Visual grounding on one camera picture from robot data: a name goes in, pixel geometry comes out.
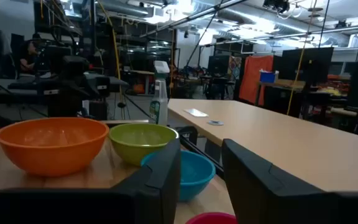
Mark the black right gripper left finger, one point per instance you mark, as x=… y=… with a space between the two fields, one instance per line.
x=73 y=207

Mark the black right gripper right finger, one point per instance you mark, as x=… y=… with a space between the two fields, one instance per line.
x=275 y=199

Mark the orange plastic bowl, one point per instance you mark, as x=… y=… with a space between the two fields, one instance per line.
x=51 y=149

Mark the blue plastic bowl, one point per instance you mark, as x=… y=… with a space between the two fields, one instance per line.
x=197 y=174

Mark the green plastic bowl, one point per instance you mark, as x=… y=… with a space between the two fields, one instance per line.
x=135 y=140

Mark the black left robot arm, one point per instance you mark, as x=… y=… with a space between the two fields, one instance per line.
x=67 y=93

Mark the long light wood table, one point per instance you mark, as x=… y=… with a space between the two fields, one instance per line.
x=275 y=140

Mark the magenta plastic bowl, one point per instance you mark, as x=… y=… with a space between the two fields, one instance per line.
x=211 y=218

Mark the small round grey disc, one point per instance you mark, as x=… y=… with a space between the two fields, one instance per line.
x=215 y=123

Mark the small wooden side table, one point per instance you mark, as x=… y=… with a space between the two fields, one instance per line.
x=286 y=84

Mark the white flat card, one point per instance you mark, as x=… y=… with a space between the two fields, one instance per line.
x=196 y=112

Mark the orange hanging cloth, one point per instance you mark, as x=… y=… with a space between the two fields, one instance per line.
x=255 y=81

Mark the blue storage box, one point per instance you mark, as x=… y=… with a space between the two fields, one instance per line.
x=267 y=76

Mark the clear spray bottle white trigger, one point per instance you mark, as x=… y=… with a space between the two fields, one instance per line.
x=159 y=102

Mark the person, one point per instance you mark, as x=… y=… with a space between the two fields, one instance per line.
x=30 y=56

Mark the black table frame rail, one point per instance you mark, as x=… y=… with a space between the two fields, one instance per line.
x=204 y=155

